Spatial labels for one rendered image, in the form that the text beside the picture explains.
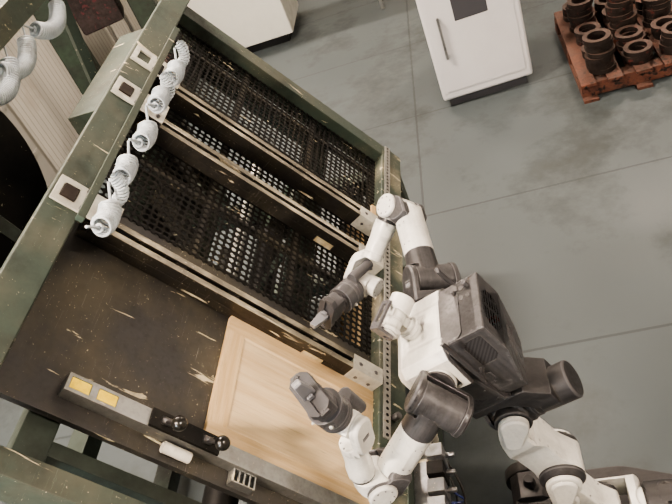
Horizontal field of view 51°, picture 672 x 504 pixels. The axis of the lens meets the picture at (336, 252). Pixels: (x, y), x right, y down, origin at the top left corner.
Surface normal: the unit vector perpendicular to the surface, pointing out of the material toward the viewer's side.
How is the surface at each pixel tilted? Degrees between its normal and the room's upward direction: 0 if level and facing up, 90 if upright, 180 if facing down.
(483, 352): 90
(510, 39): 90
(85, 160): 57
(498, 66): 90
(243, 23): 90
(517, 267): 0
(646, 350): 0
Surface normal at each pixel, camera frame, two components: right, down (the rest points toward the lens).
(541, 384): 0.04, -0.74
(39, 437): 0.61, -0.57
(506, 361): -0.05, 0.67
